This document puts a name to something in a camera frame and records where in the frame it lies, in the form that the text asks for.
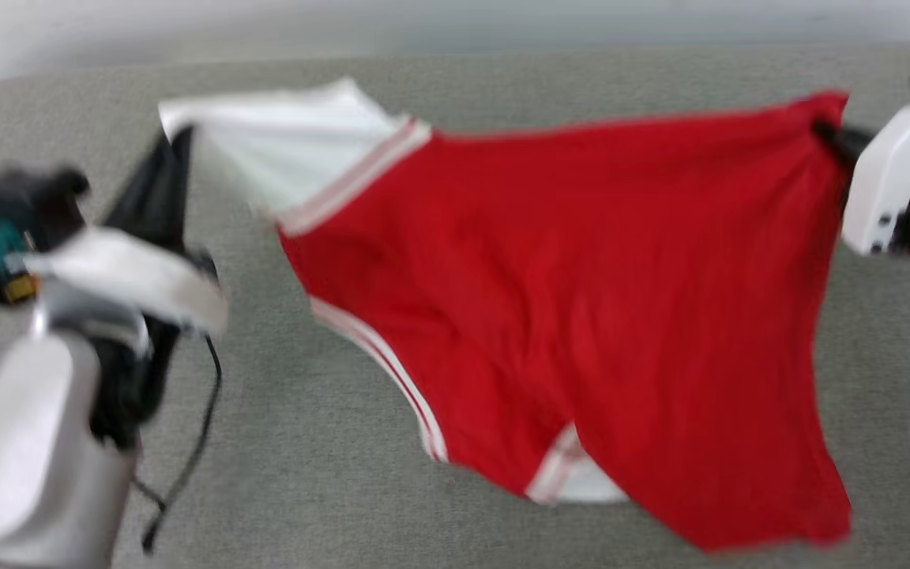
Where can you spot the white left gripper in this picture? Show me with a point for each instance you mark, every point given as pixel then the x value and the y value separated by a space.
pixel 139 276

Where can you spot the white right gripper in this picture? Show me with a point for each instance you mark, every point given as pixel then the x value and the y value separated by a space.
pixel 889 174

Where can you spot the red and white t-shirt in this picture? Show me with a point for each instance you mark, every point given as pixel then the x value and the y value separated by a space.
pixel 581 300

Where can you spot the grey fabric sofa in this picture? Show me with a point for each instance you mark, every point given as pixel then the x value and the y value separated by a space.
pixel 305 442

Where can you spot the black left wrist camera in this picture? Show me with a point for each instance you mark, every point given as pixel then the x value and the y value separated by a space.
pixel 24 205

